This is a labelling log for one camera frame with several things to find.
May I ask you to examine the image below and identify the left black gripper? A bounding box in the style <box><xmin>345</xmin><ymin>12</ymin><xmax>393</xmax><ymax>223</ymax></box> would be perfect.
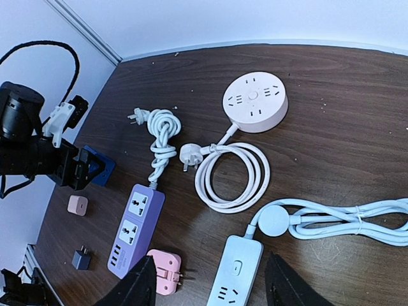
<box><xmin>1</xmin><ymin>82</ymin><xmax>105</xmax><ymax>190</ymax></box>

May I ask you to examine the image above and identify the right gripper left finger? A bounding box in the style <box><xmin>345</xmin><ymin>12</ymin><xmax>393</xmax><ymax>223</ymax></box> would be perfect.
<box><xmin>95</xmin><ymin>256</ymin><xmax>157</xmax><ymax>306</ymax></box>

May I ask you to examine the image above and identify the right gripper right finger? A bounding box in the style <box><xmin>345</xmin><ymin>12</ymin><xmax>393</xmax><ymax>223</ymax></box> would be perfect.
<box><xmin>265</xmin><ymin>252</ymin><xmax>333</xmax><ymax>306</ymax></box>

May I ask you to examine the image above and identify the blue cube socket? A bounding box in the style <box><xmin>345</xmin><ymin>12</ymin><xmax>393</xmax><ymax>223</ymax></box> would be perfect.
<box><xmin>83</xmin><ymin>145</ymin><xmax>116</xmax><ymax>187</ymax></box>

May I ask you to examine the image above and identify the salmon pink plug charger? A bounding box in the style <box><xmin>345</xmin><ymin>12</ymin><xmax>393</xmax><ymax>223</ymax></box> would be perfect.
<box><xmin>67</xmin><ymin>195</ymin><xmax>89</xmax><ymax>217</ymax></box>

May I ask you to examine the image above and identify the pink square plug adapter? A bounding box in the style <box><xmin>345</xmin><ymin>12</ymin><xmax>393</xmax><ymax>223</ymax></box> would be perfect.
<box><xmin>147</xmin><ymin>249</ymin><xmax>195</xmax><ymax>296</ymax></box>

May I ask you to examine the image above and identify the dark navy plug charger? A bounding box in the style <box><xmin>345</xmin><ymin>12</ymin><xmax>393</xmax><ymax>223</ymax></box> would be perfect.
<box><xmin>71</xmin><ymin>245</ymin><xmax>92</xmax><ymax>270</ymax></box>

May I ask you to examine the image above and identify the light blue power strip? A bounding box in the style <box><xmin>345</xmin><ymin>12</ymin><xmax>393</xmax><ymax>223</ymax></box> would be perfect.
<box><xmin>207</xmin><ymin>198</ymin><xmax>407</xmax><ymax>305</ymax></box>

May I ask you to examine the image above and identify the round pink power socket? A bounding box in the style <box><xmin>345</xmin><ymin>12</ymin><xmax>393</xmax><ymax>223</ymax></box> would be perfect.
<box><xmin>178</xmin><ymin>71</ymin><xmax>289</xmax><ymax>214</ymax></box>

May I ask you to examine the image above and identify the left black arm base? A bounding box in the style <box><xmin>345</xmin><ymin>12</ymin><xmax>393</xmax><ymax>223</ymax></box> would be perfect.
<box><xmin>1</xmin><ymin>269</ymin><xmax>51</xmax><ymax>305</ymax></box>

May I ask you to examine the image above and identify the purple power strip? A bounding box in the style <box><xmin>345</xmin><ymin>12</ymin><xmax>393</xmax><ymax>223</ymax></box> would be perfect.
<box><xmin>107</xmin><ymin>184</ymin><xmax>165</xmax><ymax>279</ymax></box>

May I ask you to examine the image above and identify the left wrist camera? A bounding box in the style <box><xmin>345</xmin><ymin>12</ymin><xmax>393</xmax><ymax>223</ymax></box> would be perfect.
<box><xmin>42</xmin><ymin>95</ymin><xmax>89</xmax><ymax>149</ymax></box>

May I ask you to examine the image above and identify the white cable back left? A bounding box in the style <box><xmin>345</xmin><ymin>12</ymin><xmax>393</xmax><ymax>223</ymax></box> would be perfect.
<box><xmin>126</xmin><ymin>107</ymin><xmax>182</xmax><ymax>191</ymax></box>

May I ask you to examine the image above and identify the left aluminium frame post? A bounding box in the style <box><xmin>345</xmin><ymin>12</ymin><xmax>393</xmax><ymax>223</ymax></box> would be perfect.
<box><xmin>44</xmin><ymin>0</ymin><xmax>122</xmax><ymax>66</ymax></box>

